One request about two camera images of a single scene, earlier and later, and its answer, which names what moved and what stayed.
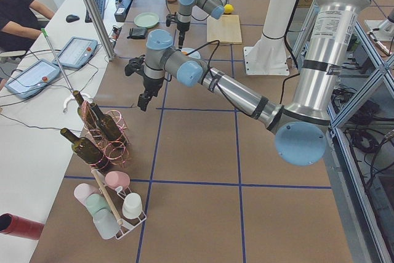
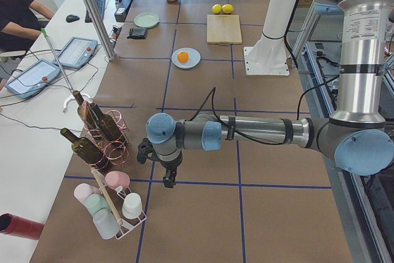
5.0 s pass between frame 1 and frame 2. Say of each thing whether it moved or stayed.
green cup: stayed
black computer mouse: stayed
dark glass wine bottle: stayed
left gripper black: moved
